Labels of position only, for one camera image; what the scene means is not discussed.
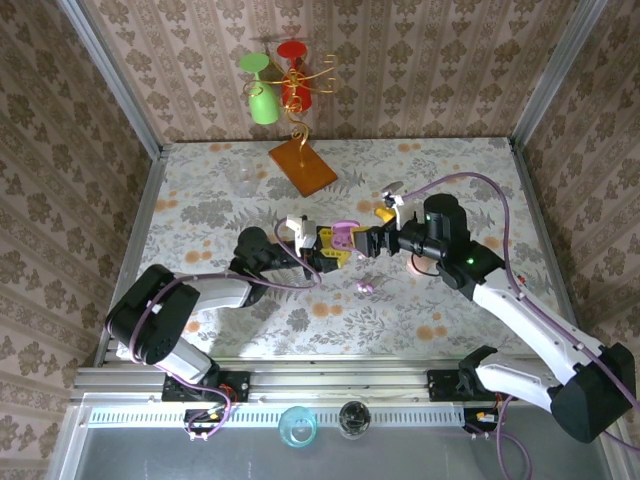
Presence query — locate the red wine glass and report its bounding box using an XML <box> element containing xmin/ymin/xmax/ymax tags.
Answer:
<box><xmin>276</xmin><ymin>41</ymin><xmax>315</xmax><ymax>112</ymax></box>

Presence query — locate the black power connector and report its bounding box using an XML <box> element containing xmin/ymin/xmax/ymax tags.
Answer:
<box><xmin>462</xmin><ymin>407</ymin><xmax>501</xmax><ymax>440</ymax></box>
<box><xmin>183</xmin><ymin>407</ymin><xmax>229</xmax><ymax>442</ymax></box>

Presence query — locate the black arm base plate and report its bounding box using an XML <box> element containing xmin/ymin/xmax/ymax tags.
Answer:
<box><xmin>162</xmin><ymin>370</ymin><xmax>251</xmax><ymax>404</ymax></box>
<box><xmin>426</xmin><ymin>368</ymin><xmax>521</xmax><ymax>403</ymax></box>

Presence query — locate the blue drinking glass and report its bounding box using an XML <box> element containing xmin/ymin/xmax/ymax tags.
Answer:
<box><xmin>278</xmin><ymin>404</ymin><xmax>319</xmax><ymax>449</ymax></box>

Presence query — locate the aluminium frame post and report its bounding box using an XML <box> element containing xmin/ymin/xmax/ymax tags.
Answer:
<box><xmin>55</xmin><ymin>0</ymin><xmax>166</xmax><ymax>161</ymax></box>
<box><xmin>508</xmin><ymin>0</ymin><xmax>610</xmax><ymax>151</ymax></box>

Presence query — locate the gold wire glass rack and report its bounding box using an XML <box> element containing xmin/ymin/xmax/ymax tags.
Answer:
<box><xmin>243</xmin><ymin>53</ymin><xmax>340</xmax><ymax>199</ymax></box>

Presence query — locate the aluminium side rail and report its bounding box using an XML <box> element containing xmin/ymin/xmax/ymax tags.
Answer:
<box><xmin>508</xmin><ymin>137</ymin><xmax>590</xmax><ymax>365</ymax></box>
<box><xmin>94</xmin><ymin>144</ymin><xmax>169</xmax><ymax>369</ymax></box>

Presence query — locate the floral patterned tablecloth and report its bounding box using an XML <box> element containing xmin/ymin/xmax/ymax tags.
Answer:
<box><xmin>122</xmin><ymin>137</ymin><xmax>576</xmax><ymax>360</ymax></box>

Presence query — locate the white slotted cable duct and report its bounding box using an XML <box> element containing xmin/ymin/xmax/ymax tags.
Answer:
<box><xmin>85</xmin><ymin>405</ymin><xmax>469</xmax><ymax>427</ymax></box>

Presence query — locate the clear glass tumbler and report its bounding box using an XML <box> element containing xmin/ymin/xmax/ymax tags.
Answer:
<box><xmin>223</xmin><ymin>158</ymin><xmax>259</xmax><ymax>198</ymax></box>

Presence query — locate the green wine glass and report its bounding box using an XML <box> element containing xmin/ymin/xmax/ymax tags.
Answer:
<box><xmin>238</xmin><ymin>51</ymin><xmax>283</xmax><ymax>126</ymax></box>

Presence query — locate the dark drinking glass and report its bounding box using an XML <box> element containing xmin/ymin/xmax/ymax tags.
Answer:
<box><xmin>338</xmin><ymin>399</ymin><xmax>372</xmax><ymax>441</ymax></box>

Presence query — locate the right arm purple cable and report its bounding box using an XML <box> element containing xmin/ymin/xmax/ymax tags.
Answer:
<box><xmin>401</xmin><ymin>172</ymin><xmax>640</xmax><ymax>477</ymax></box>

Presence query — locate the grey metal panel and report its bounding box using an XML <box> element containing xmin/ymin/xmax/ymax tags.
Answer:
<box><xmin>49</xmin><ymin>394</ymin><xmax>626</xmax><ymax>480</ymax></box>

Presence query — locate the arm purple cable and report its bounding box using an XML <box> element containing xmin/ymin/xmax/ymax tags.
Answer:
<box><xmin>401</xmin><ymin>172</ymin><xmax>640</xmax><ymax>477</ymax></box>
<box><xmin>128</xmin><ymin>217</ymin><xmax>324</xmax><ymax>442</ymax></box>

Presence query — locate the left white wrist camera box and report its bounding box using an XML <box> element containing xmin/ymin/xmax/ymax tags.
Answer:
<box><xmin>285</xmin><ymin>213</ymin><xmax>317</xmax><ymax>257</ymax></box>

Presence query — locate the pink earbud charging case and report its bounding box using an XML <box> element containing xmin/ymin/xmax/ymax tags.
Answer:
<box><xmin>405</xmin><ymin>253</ymin><xmax>432</xmax><ymax>277</ymax></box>

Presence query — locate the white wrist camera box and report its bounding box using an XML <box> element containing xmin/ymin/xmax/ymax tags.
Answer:
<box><xmin>285</xmin><ymin>213</ymin><xmax>317</xmax><ymax>257</ymax></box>
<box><xmin>380</xmin><ymin>180</ymin><xmax>419</xmax><ymax>232</ymax></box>

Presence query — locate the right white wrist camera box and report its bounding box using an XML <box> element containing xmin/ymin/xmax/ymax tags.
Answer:
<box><xmin>380</xmin><ymin>180</ymin><xmax>419</xmax><ymax>232</ymax></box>

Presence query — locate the purple earbud charging case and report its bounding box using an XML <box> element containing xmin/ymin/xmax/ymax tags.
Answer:
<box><xmin>329</xmin><ymin>221</ymin><xmax>362</xmax><ymax>252</ymax></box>

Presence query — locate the aluminium front rail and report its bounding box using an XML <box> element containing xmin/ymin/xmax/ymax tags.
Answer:
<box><xmin>69</xmin><ymin>357</ymin><xmax>619</xmax><ymax>406</ymax></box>

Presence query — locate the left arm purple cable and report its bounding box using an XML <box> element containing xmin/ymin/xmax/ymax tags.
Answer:
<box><xmin>128</xmin><ymin>217</ymin><xmax>324</xmax><ymax>442</ymax></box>

